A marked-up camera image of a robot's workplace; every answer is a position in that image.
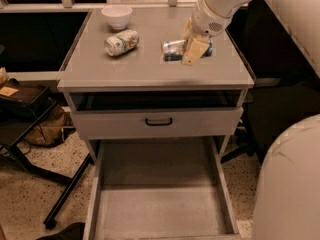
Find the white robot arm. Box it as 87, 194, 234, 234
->
182, 0, 320, 240

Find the brown bag on floor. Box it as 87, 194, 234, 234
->
25, 105, 75, 147

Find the grey drawer cabinet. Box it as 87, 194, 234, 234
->
56, 6, 255, 240

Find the black drawer handle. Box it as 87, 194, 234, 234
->
145, 117, 173, 127

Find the dark object on floor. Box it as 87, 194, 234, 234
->
37, 222, 85, 240

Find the closed grey upper drawer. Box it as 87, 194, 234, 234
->
71, 108, 243, 140

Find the open grey middle drawer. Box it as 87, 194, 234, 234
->
83, 137, 240, 240

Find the white ceramic bowl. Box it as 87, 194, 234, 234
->
101, 5, 133, 30

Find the blue silver redbull can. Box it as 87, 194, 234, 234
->
161, 40, 212, 62

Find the green and white soda can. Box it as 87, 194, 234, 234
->
104, 30, 139, 57

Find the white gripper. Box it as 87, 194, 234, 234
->
181, 0, 232, 66

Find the yellow sticky note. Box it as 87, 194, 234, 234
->
0, 86, 18, 97

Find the black side table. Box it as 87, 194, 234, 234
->
0, 79, 93, 229

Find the black office chair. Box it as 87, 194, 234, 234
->
221, 0, 320, 163

